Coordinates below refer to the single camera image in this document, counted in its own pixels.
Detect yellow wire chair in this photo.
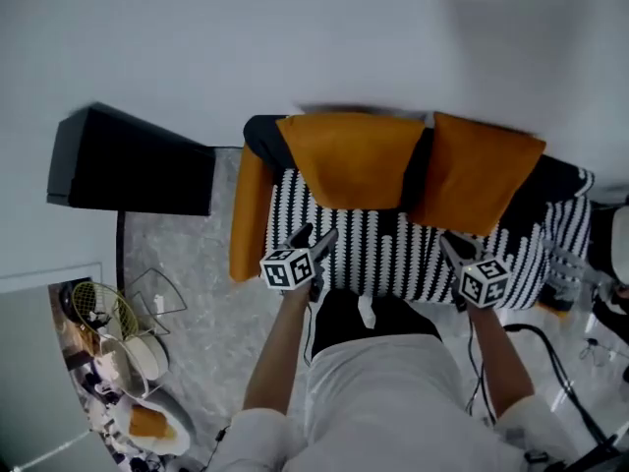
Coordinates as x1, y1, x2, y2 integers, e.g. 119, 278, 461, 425
71, 267, 188, 339

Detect person's black trousers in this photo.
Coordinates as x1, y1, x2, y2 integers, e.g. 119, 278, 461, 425
311, 290, 443, 369

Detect person's right forearm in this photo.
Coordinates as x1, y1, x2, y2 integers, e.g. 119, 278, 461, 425
469, 302, 536, 426

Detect round white armchair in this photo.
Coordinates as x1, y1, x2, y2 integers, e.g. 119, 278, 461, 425
112, 390, 194, 457

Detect black cabinet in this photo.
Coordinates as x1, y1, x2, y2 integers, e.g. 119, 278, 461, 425
46, 101, 217, 216

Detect round white coffee table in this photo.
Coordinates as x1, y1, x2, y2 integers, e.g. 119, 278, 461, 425
100, 334, 171, 398

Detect person's white shirt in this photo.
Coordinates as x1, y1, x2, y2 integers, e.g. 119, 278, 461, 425
208, 334, 581, 472

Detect black cable bundle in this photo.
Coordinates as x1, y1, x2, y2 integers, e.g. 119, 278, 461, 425
505, 322, 615, 454

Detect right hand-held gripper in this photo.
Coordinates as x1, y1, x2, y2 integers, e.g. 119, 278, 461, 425
438, 232, 512, 312

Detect black white patterned sofa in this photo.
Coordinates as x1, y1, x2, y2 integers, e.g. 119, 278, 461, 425
228, 110, 597, 319

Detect person's left forearm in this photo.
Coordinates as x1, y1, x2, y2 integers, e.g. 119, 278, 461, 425
243, 287, 314, 416

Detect white hanging tag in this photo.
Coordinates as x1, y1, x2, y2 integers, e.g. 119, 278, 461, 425
357, 295, 377, 329

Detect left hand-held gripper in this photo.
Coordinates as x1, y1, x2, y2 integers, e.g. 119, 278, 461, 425
258, 222, 340, 304

